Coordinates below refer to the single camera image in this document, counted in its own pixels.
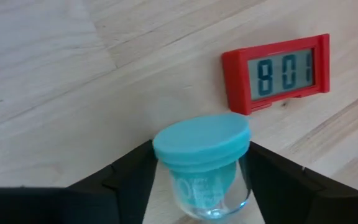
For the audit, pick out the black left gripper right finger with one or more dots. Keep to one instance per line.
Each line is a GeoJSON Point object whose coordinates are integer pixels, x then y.
{"type": "Point", "coordinates": [306, 202]}

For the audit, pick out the red digital clock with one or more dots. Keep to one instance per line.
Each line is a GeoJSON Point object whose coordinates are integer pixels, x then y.
{"type": "Point", "coordinates": [238, 81]}

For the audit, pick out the teal-lid glass jar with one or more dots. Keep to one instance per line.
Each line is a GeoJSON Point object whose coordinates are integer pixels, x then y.
{"type": "Point", "coordinates": [200, 140]}

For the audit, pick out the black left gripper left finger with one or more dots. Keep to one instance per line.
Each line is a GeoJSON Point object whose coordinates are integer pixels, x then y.
{"type": "Point", "coordinates": [73, 205]}

